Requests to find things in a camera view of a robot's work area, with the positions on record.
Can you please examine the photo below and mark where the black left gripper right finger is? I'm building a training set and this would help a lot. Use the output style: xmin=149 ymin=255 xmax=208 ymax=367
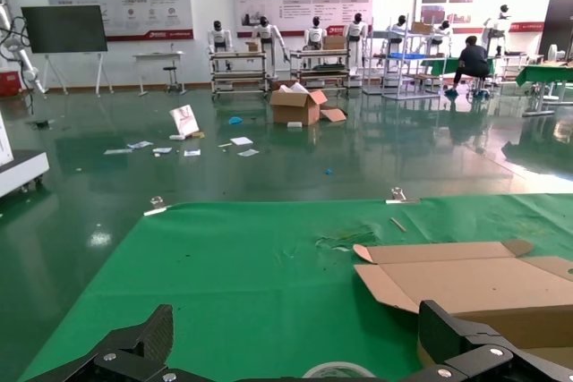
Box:
xmin=402 ymin=299 xmax=573 ymax=382

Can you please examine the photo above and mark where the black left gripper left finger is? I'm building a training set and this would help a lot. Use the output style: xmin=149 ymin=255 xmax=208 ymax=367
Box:
xmin=26 ymin=303 xmax=211 ymax=382

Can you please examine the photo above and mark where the cardboard box with round hole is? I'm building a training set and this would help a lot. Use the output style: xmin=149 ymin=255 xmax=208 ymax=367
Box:
xmin=352 ymin=239 xmax=573 ymax=368

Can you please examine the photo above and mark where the red box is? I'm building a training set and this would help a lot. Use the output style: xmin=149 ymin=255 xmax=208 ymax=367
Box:
xmin=0 ymin=69 xmax=22 ymax=98

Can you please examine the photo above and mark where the clear tape roll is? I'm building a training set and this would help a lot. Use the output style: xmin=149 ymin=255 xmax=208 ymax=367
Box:
xmin=302 ymin=361 xmax=377 ymax=379

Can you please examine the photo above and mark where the green cloth table cover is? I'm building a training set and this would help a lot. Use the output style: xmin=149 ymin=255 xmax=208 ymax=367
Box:
xmin=17 ymin=193 xmax=573 ymax=382

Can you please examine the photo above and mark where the silver binder clip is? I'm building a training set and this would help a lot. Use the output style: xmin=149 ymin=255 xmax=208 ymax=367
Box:
xmin=142 ymin=196 xmax=174 ymax=217
xmin=385 ymin=187 xmax=422 ymax=206

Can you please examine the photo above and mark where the crumpled clear plastic wrap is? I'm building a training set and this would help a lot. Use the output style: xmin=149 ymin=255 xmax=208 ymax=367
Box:
xmin=312 ymin=225 xmax=381 ymax=252

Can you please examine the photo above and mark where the white wheeled machine base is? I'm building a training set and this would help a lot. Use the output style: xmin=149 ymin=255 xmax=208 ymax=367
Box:
xmin=0 ymin=113 xmax=50 ymax=199

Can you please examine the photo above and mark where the white and red paper bag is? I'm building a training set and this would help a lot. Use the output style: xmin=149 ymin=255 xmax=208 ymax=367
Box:
xmin=168 ymin=104 xmax=201 ymax=138

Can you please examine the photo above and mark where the flat cardboard piece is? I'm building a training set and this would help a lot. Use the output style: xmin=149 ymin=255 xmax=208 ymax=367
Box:
xmin=320 ymin=106 xmax=348 ymax=123

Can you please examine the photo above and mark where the black round stool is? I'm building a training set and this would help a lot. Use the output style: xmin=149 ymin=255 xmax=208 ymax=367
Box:
xmin=161 ymin=65 xmax=181 ymax=94

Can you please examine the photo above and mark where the green covered table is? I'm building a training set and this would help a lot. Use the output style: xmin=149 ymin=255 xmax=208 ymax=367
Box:
xmin=514 ymin=63 xmax=573 ymax=118

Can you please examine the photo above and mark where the seated person in black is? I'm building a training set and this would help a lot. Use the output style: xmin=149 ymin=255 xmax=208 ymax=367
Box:
xmin=445 ymin=35 xmax=492 ymax=99

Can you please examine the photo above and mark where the metal shelf cart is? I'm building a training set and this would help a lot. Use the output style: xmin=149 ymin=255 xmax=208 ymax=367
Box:
xmin=209 ymin=49 xmax=269 ymax=101
xmin=288 ymin=48 xmax=351 ymax=92

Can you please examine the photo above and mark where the large open cardboard carton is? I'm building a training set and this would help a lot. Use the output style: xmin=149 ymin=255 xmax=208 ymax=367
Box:
xmin=268 ymin=81 xmax=329 ymax=127

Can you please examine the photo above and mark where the white narrow table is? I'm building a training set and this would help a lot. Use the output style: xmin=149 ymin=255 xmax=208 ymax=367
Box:
xmin=132 ymin=50 xmax=187 ymax=98

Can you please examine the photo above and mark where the white humanoid robot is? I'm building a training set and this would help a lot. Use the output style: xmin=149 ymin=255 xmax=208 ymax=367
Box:
xmin=388 ymin=13 xmax=411 ymax=46
xmin=343 ymin=13 xmax=369 ymax=77
xmin=250 ymin=15 xmax=290 ymax=81
xmin=432 ymin=19 xmax=453 ymax=48
xmin=303 ymin=15 xmax=328 ymax=52
xmin=207 ymin=20 xmax=234 ymax=72
xmin=481 ymin=4 xmax=514 ymax=57

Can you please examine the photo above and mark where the tall metal rack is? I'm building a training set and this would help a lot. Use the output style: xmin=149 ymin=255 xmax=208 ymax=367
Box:
xmin=361 ymin=27 xmax=444 ymax=100

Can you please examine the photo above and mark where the black screen on stand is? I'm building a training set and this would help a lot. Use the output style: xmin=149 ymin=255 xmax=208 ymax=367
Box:
xmin=21 ymin=4 xmax=115 ymax=97

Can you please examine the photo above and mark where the large black panel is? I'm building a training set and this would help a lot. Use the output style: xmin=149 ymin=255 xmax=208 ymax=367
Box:
xmin=536 ymin=0 xmax=573 ymax=64

